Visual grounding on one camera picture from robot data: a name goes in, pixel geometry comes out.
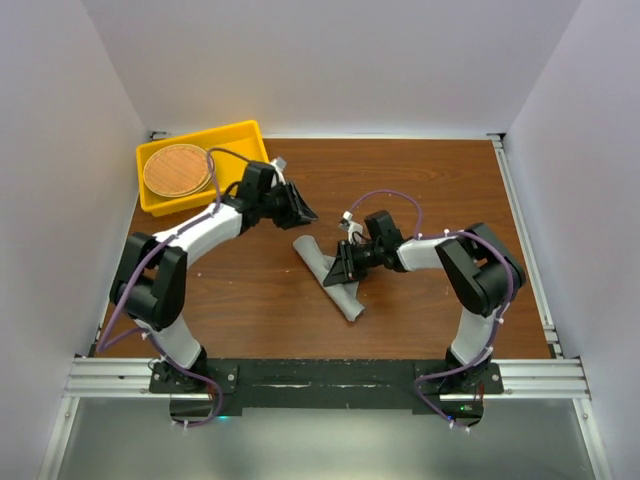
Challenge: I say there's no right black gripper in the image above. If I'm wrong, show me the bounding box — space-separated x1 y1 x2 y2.
324 240 383 289

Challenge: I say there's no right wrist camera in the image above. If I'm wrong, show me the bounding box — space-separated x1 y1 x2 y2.
339 211 368 245

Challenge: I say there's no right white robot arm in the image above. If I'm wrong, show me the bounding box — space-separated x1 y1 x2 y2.
322 210 526 393

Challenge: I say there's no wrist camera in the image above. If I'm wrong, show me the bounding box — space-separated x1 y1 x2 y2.
339 211 368 245
269 157 287 186

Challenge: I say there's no aluminium frame rail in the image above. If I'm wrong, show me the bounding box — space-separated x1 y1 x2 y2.
41 358 612 479

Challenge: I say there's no grey cloth napkin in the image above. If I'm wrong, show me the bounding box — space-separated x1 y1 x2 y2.
292 234 366 324

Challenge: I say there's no yellow plastic bin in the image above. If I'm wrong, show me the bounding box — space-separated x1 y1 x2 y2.
136 120 269 217

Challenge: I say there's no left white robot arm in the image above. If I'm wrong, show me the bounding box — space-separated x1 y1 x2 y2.
109 161 317 392

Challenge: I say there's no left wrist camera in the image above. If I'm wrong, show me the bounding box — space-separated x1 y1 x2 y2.
269 157 287 186

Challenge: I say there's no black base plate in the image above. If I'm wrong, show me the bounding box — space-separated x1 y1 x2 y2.
207 358 504 426

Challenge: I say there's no round woven coaster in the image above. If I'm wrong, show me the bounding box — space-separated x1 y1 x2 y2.
143 144 212 198

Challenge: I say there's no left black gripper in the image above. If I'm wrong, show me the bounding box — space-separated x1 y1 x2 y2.
259 181 318 231

